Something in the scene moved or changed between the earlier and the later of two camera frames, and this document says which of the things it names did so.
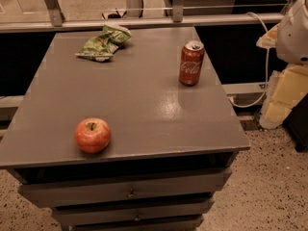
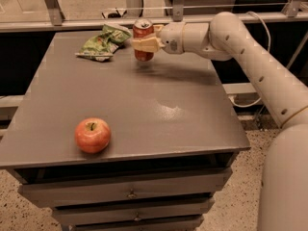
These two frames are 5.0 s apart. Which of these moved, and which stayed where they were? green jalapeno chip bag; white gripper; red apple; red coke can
Moved: red coke can; white gripper
Stayed: green jalapeno chip bag; red apple
